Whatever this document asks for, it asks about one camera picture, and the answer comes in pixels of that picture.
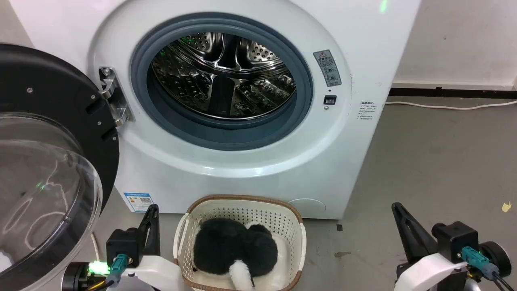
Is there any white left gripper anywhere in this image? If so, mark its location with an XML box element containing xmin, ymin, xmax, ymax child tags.
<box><xmin>120</xmin><ymin>204</ymin><xmax>185</xmax><ymax>291</ymax></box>

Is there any white text sticker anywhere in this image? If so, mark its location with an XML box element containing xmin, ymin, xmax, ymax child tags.
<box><xmin>357</xmin><ymin>101</ymin><xmax>378</xmax><ymax>121</ymax></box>

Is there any white perforated laundry basket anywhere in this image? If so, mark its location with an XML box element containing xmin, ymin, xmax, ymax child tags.
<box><xmin>173</xmin><ymin>195</ymin><xmax>307</xmax><ymax>291</ymax></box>

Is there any white front-load washing machine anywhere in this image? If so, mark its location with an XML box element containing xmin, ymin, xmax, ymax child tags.
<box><xmin>9</xmin><ymin>0</ymin><xmax>422</xmax><ymax>220</ymax></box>

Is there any blue energy label sticker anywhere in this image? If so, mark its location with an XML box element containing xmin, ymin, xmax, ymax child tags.
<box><xmin>124</xmin><ymin>192</ymin><xmax>154</xmax><ymax>213</ymax></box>

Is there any white floor cable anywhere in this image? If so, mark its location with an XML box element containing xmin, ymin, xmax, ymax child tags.
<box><xmin>385</xmin><ymin>99</ymin><xmax>517</xmax><ymax>111</ymax></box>

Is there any black round washer door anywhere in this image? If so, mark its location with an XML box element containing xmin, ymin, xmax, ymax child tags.
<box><xmin>0</xmin><ymin>43</ymin><xmax>120</xmax><ymax>291</ymax></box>

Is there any black and white plush toy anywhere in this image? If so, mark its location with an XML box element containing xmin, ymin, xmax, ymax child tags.
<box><xmin>193</xmin><ymin>218</ymin><xmax>279</xmax><ymax>291</ymax></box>

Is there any grey warning sticker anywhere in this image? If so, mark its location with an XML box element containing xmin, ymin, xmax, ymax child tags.
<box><xmin>313</xmin><ymin>49</ymin><xmax>342</xmax><ymax>87</ymax></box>

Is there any black baseboard strip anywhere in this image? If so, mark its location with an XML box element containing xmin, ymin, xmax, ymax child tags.
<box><xmin>389</xmin><ymin>87</ymin><xmax>517</xmax><ymax>100</ymax></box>

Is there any teal right camera cable plug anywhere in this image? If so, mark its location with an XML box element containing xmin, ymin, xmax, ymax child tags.
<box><xmin>461</xmin><ymin>246</ymin><xmax>500</xmax><ymax>280</ymax></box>

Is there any metal door hinge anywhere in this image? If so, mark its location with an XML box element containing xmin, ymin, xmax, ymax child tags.
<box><xmin>99</xmin><ymin>67</ymin><xmax>135</xmax><ymax>127</ymax></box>

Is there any stainless steel washer drum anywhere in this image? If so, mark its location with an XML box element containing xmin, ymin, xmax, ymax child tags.
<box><xmin>151</xmin><ymin>32</ymin><xmax>297</xmax><ymax>120</ymax></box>

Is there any teal camera cable plug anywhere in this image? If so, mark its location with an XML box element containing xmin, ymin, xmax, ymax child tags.
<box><xmin>461</xmin><ymin>246</ymin><xmax>500</xmax><ymax>280</ymax></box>
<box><xmin>108</xmin><ymin>253</ymin><xmax>129</xmax><ymax>286</ymax></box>

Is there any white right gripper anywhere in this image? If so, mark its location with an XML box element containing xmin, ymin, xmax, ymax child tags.
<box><xmin>391</xmin><ymin>202</ymin><xmax>470</xmax><ymax>291</ymax></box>

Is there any grey rubber door gasket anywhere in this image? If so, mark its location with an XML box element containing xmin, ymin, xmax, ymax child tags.
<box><xmin>130</xmin><ymin>17</ymin><xmax>313</xmax><ymax>151</ymax></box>

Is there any teal left camera cable plug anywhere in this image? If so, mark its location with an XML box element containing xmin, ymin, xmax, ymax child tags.
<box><xmin>108</xmin><ymin>253</ymin><xmax>129</xmax><ymax>286</ymax></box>

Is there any round filter cover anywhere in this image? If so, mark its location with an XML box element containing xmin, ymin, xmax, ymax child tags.
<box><xmin>288</xmin><ymin>198</ymin><xmax>326</xmax><ymax>219</ymax></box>

